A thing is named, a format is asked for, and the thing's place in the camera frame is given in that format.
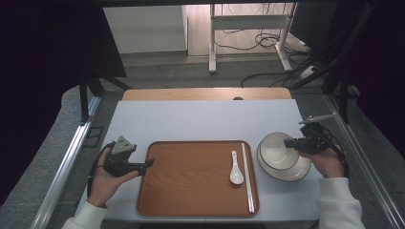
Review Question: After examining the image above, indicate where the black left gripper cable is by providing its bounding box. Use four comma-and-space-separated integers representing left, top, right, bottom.
86, 141, 116, 198

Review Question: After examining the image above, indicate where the person's left hand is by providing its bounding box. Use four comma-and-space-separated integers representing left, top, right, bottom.
87, 152, 139, 208

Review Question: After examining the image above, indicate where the white power strip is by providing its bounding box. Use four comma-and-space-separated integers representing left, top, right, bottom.
298, 65, 317, 80

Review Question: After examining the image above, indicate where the white bowl with dark rim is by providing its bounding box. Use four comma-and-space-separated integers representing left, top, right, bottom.
259, 132, 303, 171

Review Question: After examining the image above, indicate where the white plate with dark rim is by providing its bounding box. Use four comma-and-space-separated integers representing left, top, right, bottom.
256, 139, 312, 183

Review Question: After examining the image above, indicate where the aluminium rail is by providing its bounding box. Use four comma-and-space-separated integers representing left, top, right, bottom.
324, 94, 405, 229
30, 94, 102, 229

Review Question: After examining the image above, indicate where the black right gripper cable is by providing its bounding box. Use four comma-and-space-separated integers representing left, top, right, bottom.
319, 126, 351, 179

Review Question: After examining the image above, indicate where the person's right hand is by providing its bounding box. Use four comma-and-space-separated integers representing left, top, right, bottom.
299, 144, 347, 179

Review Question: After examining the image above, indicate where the brown wooden tray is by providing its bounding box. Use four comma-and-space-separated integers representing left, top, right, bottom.
137, 140, 260, 218

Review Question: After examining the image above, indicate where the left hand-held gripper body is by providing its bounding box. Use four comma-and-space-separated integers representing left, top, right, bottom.
103, 135, 146, 178

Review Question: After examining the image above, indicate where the white ceramic spoon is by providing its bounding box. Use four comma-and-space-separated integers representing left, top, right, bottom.
229, 150, 245, 185

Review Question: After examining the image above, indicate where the white desk frame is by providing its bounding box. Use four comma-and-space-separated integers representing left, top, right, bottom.
208, 3, 299, 74

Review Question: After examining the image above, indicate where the wooden table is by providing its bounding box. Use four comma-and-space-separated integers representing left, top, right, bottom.
122, 88, 293, 102

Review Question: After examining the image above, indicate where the black looped floor cable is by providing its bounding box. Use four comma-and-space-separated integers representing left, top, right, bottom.
213, 29, 283, 52

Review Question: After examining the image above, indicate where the black tripod stand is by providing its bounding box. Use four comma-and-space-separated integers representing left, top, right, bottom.
78, 68, 133, 124

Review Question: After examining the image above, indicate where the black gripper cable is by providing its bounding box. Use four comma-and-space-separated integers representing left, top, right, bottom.
319, 126, 351, 179
86, 141, 116, 198

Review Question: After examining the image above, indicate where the black curtain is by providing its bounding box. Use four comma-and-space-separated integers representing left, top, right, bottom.
0, 0, 127, 206
348, 0, 405, 160

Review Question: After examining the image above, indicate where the white table cover sheet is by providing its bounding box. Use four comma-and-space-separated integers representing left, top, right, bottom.
75, 98, 323, 222

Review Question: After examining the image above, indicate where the black metal stand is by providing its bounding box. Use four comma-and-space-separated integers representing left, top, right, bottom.
290, 3, 378, 125

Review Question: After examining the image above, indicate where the white cabinet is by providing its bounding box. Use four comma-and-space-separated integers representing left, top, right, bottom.
103, 5, 189, 55

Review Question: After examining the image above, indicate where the dark floor socket plate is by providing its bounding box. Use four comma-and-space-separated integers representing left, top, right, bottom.
83, 126, 105, 148

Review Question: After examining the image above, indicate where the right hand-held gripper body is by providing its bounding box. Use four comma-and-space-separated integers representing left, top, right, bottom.
299, 114, 337, 156

